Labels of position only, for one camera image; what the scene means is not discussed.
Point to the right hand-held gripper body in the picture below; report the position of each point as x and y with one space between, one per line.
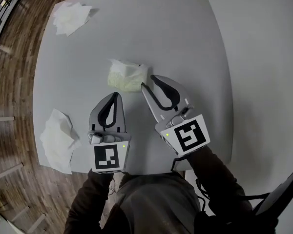
189 136

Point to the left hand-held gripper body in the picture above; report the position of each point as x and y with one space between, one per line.
107 156

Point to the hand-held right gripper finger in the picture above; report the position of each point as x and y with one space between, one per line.
152 105
182 89

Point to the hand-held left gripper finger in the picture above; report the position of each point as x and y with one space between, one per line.
121 116
94 117

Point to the clear plastic bag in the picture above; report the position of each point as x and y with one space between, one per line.
129 78

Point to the white paper sheet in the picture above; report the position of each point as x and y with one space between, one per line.
117 66

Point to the person's right forearm dark sleeve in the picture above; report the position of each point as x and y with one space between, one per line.
217 179

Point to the person's left forearm dark sleeve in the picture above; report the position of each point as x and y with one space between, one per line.
88 199

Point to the loose pile of white tissues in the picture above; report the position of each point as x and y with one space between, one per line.
70 18
58 140

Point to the grey table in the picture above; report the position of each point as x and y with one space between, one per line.
149 33

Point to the person's grey shirt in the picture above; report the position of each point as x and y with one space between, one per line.
156 203

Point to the wooden bar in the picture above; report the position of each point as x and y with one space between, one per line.
2 119

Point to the wooden table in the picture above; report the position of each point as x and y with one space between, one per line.
8 171

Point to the black flat device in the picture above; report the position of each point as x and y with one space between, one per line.
280 194

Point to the black metal railing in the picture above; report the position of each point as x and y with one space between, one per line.
0 8

